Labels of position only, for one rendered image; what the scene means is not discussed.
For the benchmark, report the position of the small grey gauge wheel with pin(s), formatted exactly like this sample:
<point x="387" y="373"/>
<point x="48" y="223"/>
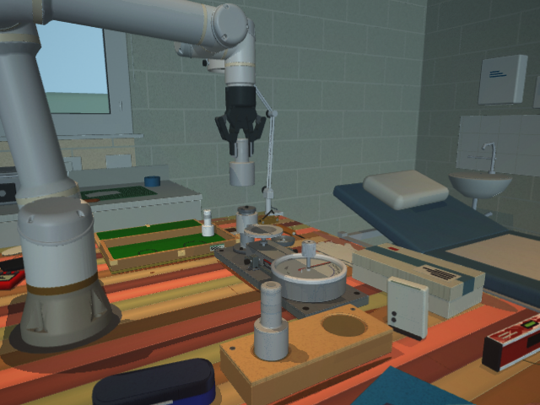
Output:
<point x="286" y="241"/>

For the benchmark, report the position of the grey tap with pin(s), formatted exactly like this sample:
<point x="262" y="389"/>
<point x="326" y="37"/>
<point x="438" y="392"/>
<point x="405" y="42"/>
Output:
<point x="492" y="158"/>

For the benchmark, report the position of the white articulated desk lamp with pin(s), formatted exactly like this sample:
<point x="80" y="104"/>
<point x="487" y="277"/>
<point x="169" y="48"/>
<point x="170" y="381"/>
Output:
<point x="270" y="160"/>

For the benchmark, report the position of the grey pointer knob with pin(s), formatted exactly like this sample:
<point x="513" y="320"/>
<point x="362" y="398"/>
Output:
<point x="309" y="249"/>

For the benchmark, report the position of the blue examination couch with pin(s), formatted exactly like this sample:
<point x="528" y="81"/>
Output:
<point x="476" y="223"/>

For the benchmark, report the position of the dark blue oval case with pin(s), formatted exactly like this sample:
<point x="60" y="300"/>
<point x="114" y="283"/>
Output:
<point x="156" y="386"/>

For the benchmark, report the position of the beige paper sheet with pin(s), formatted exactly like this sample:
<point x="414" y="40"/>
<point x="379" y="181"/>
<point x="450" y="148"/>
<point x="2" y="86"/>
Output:
<point x="493" y="253"/>

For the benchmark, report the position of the dark grey gauge base plate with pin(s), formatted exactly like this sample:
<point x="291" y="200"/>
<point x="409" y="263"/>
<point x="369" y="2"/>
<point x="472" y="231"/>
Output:
<point x="312" y="309"/>

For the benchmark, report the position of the beige printer device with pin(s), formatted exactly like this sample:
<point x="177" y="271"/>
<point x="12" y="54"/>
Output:
<point x="422" y="270"/>

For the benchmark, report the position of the small white weight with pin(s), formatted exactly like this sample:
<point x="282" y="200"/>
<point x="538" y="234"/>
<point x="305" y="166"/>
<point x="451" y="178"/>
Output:
<point x="208" y="228"/>

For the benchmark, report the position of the dark grey appliance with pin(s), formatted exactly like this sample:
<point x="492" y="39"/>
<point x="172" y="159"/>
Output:
<point x="7" y="190"/>

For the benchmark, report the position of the grey round gauge dial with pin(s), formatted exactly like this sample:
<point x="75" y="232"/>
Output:
<point x="310" y="282"/>

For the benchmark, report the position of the small grey cylinder weight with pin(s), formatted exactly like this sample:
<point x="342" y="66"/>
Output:
<point x="242" y="171"/>

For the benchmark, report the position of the beige pillow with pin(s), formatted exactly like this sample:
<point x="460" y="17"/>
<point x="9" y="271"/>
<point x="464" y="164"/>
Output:
<point x="405" y="190"/>

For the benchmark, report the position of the white two-button box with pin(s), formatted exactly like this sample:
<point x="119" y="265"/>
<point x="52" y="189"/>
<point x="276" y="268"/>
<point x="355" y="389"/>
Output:
<point x="407" y="310"/>

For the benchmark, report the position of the grey counter cabinet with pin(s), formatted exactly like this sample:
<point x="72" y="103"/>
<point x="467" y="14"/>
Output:
<point x="169" y="200"/>

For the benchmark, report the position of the grey wall socket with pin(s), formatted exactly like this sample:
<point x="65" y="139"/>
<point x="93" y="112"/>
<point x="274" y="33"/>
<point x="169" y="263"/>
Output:
<point x="118" y="161"/>
<point x="73" y="163"/>

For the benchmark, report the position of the grey gauge cylinder post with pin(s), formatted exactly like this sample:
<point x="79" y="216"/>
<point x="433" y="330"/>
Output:
<point x="246" y="219"/>

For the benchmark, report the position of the teal blue pad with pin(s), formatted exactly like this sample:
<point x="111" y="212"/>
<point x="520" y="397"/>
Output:
<point x="401" y="390"/>

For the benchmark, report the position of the blue tape roll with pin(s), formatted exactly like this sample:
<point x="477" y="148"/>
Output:
<point x="152" y="181"/>

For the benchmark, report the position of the wooden case green lining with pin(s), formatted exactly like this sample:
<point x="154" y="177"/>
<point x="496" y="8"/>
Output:
<point x="160" y="246"/>

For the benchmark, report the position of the window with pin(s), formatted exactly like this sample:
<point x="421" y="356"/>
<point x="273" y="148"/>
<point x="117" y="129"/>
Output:
<point x="84" y="63"/>

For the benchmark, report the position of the beige flat disc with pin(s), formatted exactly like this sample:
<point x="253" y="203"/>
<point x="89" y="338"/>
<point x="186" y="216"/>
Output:
<point x="9" y="251"/>

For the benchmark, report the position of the grey round platen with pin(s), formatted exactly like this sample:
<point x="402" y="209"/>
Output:
<point x="262" y="231"/>

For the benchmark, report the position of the white wall dispenser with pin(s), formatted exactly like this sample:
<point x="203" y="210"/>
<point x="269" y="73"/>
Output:
<point x="500" y="80"/>

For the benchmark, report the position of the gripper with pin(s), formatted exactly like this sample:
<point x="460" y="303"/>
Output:
<point x="240" y="99"/>

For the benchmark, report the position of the white wash basin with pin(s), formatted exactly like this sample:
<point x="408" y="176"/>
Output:
<point x="480" y="183"/>

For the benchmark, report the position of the red handheld device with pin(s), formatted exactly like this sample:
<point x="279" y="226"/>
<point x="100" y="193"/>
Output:
<point x="10" y="274"/>

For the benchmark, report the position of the large grey cylinder weight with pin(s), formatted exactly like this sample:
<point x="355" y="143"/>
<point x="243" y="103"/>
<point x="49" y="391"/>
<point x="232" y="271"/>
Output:
<point x="271" y="333"/>

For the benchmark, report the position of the red spirit level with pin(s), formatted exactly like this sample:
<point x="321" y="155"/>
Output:
<point x="510" y="343"/>

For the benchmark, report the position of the green mat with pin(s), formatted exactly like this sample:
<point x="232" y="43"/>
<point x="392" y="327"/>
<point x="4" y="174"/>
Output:
<point x="122" y="192"/>

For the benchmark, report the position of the wooden pocket block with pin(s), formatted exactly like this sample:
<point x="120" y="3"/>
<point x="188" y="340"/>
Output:
<point x="337" y="350"/>

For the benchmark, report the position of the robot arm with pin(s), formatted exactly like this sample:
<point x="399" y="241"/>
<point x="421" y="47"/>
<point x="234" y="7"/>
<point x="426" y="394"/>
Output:
<point x="40" y="139"/>

